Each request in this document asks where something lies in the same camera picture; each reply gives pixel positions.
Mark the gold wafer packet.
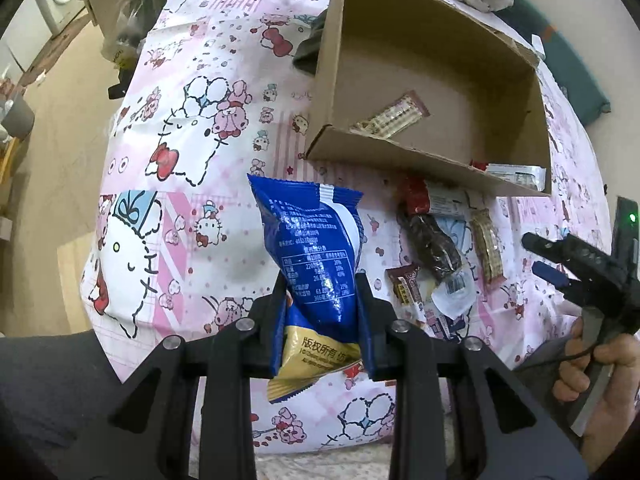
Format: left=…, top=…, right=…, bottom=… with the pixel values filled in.
left=470, top=208, right=505, bottom=281

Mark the clear plastic snack packet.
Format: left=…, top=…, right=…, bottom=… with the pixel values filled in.
left=431, top=267, right=476, bottom=318

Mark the person's right hand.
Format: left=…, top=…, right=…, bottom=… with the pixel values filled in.
left=552, top=318, right=640, bottom=472

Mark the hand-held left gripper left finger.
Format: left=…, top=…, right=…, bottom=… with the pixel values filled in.
left=50, top=272, right=296, bottom=480

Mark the blue snack packet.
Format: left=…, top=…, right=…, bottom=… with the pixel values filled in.
left=247, top=174, right=376, bottom=405

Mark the brown yellow-label snack packet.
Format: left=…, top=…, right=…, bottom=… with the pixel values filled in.
left=385, top=263, right=468, bottom=343

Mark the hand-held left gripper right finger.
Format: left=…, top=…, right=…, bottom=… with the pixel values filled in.
left=355, top=270, right=590, bottom=480

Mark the yellow wooden chair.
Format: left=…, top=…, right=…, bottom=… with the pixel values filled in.
left=0, top=135, right=26, bottom=186

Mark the pink cartoon printed blanket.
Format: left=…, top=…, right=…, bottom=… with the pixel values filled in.
left=80, top=0, right=621, bottom=456

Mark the plastic bag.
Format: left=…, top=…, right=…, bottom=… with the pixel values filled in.
left=100, top=7, right=151, bottom=68

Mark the silver snack packet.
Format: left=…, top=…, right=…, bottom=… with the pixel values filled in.
left=470, top=160, right=548, bottom=192

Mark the grey bin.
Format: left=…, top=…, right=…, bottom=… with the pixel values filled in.
left=0, top=94, right=36, bottom=141

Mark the red and white snack packet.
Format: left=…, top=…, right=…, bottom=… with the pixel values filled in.
left=400, top=175, right=476, bottom=216

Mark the floral bed sheet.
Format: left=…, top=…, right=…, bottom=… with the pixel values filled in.
left=254, top=437, right=397, bottom=480

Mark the black floor item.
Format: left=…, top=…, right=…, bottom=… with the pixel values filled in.
left=107, top=66, right=137, bottom=101

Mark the cardboard box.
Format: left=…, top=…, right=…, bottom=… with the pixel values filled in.
left=302, top=0, right=553, bottom=197

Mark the dark brown snack packet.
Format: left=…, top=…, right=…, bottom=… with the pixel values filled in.
left=397, top=205, right=463, bottom=283

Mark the beige striped wafer bar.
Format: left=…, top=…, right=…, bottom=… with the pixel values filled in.
left=348, top=91, right=431, bottom=138

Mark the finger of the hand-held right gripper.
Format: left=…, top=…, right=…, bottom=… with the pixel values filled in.
left=532, top=260, right=621, bottom=307
left=521, top=232, right=628, bottom=282

